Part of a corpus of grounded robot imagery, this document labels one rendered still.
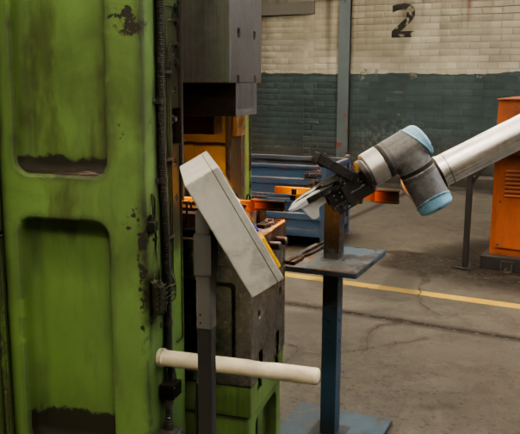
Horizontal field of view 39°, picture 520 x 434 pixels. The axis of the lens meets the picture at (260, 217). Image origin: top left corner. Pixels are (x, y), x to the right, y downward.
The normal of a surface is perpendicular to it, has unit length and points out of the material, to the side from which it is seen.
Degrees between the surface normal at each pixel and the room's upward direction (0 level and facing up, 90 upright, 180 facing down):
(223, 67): 90
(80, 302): 90
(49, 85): 89
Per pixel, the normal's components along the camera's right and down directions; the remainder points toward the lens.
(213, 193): 0.14, 0.18
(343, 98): -0.46, 0.16
